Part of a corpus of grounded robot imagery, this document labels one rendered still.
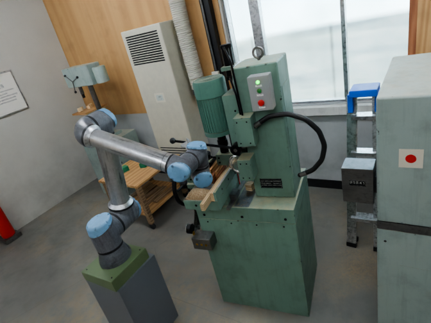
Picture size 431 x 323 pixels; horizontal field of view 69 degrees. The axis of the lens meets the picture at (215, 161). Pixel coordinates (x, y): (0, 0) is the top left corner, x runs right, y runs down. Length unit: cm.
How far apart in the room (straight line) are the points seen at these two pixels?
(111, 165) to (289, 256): 110
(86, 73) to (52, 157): 133
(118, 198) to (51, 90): 292
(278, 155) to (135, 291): 112
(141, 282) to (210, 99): 112
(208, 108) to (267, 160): 41
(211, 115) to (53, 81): 324
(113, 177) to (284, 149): 93
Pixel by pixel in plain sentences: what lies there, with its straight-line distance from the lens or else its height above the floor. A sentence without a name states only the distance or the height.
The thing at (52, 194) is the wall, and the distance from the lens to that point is 463.
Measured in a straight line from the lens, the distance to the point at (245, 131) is 153.
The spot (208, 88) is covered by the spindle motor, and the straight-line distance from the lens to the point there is 165.
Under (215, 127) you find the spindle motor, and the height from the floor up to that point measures 122.
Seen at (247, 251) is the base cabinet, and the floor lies 49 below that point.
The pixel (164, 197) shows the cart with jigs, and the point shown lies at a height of 18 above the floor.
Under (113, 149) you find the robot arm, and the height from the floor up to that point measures 133.
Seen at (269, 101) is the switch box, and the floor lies 136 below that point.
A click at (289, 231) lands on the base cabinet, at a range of 175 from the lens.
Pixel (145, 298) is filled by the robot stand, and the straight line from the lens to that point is 209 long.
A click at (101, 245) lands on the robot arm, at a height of 78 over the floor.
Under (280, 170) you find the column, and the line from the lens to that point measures 168.
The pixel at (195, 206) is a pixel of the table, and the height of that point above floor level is 87.
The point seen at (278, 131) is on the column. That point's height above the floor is 119.
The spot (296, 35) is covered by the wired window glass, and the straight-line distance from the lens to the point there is 294.
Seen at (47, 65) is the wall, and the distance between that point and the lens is 465.
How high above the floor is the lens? 177
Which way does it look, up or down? 25 degrees down
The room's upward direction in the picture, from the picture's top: 14 degrees counter-clockwise
